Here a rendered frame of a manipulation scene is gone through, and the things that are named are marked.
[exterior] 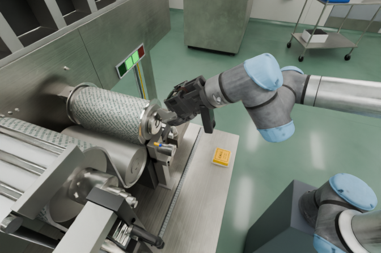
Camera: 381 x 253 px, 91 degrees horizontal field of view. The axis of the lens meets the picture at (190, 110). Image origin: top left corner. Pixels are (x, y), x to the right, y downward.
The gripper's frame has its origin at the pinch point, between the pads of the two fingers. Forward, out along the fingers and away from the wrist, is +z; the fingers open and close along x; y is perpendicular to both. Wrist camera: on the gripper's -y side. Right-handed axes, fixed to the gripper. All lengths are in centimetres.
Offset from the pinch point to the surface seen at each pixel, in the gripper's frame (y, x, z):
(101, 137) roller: 8.8, 11.4, 14.5
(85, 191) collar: 9.2, 28.7, -5.8
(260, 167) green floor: -132, -71, 38
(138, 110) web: 8.3, 4.0, 1.4
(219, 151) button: -36.4, -15.6, 8.0
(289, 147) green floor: -149, -104, 17
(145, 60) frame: 10, -75, 63
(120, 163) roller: 2.0, 16.8, 6.6
